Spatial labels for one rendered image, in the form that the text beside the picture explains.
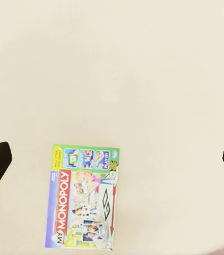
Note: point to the board game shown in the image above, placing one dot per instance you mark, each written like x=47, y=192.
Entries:
x=82, y=197

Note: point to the bed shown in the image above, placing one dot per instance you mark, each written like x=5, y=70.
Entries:
x=146, y=76

